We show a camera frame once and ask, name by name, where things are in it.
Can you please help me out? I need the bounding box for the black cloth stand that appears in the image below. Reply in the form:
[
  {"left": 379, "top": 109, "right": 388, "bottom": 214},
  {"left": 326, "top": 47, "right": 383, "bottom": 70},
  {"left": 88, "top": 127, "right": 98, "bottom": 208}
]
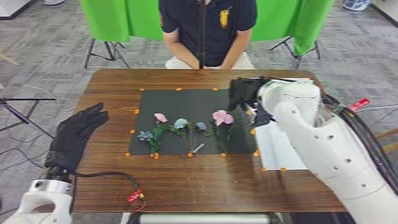
[
  {"left": 269, "top": 35, "right": 324, "bottom": 70},
  {"left": 84, "top": 37, "right": 132, "bottom": 70}
]

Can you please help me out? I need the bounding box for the blue and white vase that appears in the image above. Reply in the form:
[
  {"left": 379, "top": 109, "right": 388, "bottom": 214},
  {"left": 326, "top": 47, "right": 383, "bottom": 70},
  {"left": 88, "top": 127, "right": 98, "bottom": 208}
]
[{"left": 342, "top": 0, "right": 374, "bottom": 13}]

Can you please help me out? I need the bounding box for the green sprig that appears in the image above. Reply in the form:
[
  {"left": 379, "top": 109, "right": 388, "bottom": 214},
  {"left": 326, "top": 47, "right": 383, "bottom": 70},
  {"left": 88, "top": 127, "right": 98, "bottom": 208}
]
[{"left": 146, "top": 124, "right": 173, "bottom": 155}]

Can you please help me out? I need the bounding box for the large pink flower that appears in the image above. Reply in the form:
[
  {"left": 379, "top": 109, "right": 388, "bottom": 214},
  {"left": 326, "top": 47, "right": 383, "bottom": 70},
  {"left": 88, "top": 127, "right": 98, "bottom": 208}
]
[{"left": 210, "top": 109, "right": 239, "bottom": 155}]

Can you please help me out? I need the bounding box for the person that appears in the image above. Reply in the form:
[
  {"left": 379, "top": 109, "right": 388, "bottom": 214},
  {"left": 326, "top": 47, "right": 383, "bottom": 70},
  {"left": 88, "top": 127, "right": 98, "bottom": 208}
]
[{"left": 157, "top": 0, "right": 260, "bottom": 71}]

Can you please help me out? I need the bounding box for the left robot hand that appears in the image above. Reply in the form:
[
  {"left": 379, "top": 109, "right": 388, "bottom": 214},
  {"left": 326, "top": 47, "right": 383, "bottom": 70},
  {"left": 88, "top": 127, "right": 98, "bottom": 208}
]
[{"left": 43, "top": 102, "right": 112, "bottom": 173}]

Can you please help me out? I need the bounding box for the white sheet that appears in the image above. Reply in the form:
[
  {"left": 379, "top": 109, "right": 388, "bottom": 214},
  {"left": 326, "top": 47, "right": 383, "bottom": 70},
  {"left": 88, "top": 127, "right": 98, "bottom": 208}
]
[{"left": 255, "top": 119, "right": 311, "bottom": 172}]

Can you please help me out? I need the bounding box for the black cable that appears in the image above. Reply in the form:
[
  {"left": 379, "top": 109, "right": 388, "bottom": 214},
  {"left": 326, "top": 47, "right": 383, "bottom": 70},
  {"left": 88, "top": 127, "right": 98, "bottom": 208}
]
[{"left": 70, "top": 170, "right": 148, "bottom": 214}]

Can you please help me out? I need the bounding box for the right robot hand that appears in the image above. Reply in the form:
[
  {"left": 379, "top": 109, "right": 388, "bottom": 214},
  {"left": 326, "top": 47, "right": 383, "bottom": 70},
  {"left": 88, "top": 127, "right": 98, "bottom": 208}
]
[{"left": 228, "top": 77, "right": 297, "bottom": 112}]

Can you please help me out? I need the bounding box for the light blue flower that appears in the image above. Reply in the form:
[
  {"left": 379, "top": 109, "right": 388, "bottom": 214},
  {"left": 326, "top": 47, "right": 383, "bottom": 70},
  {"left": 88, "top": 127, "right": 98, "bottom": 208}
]
[{"left": 171, "top": 117, "right": 198, "bottom": 153}]

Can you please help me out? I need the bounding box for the dark mat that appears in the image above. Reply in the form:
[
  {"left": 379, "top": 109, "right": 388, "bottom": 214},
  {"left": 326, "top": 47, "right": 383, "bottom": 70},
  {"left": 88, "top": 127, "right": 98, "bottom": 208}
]
[{"left": 128, "top": 88, "right": 262, "bottom": 156}]

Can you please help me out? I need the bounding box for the black tripod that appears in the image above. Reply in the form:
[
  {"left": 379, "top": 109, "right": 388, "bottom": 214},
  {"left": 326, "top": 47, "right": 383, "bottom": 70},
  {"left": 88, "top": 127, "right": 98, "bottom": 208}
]
[{"left": 0, "top": 96, "right": 59, "bottom": 140}]

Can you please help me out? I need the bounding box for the pale grey bar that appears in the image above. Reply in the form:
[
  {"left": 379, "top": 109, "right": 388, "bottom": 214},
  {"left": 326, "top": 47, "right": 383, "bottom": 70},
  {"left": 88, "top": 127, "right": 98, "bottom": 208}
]
[{"left": 137, "top": 213, "right": 272, "bottom": 224}]

